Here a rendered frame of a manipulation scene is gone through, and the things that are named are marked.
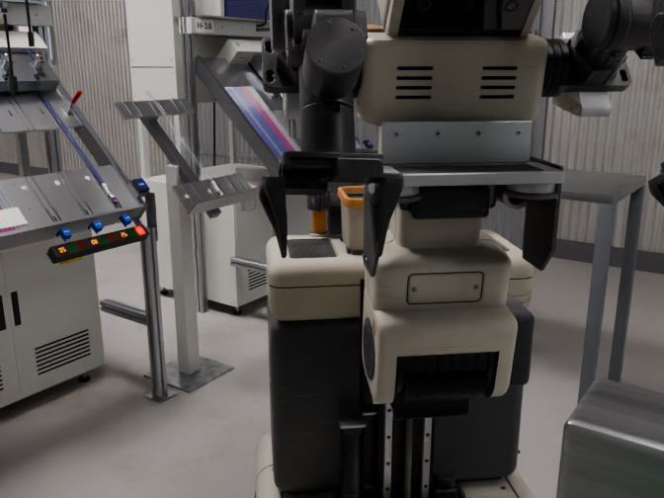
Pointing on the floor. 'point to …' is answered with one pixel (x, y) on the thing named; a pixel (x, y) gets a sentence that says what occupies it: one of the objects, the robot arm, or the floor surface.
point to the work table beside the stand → (576, 182)
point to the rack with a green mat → (614, 444)
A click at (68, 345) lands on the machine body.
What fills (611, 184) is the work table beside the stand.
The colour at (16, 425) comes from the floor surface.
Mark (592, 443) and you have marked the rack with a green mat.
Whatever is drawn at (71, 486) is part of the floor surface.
